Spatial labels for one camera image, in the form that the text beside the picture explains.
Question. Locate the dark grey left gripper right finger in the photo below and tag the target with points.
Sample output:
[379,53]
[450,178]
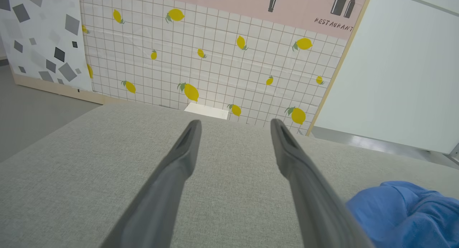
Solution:
[315,201]

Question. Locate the grey metal bracket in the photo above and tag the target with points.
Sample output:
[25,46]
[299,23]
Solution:
[454,154]

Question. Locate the white box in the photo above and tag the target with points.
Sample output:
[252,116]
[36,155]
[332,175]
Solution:
[207,111]

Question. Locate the blue garment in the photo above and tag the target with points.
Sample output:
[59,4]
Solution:
[405,219]

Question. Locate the lemon print backdrop panel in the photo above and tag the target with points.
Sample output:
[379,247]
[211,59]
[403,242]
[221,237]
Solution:
[215,68]

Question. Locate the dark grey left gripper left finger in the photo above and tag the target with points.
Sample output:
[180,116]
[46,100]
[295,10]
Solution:
[161,190]

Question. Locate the grey geometric print panel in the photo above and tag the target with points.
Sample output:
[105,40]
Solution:
[36,43]

